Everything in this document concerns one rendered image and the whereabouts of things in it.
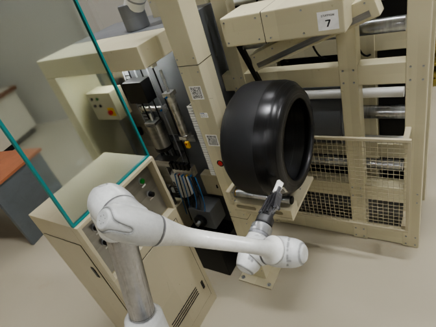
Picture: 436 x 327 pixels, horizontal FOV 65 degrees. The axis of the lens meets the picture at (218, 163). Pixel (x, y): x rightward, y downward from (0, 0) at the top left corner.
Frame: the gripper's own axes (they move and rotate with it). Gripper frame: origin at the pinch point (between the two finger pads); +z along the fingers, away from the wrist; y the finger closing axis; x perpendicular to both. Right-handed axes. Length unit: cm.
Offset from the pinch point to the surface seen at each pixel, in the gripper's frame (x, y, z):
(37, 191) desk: -107, 297, 12
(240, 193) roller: 2.8, 42.3, 11.3
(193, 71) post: -60, 13, 33
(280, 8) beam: -47, -25, 62
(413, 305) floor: 128, 22, 10
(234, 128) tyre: -30.0, 4.6, 14.5
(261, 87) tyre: -30.7, -4.3, 36.5
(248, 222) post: 26, 66, 12
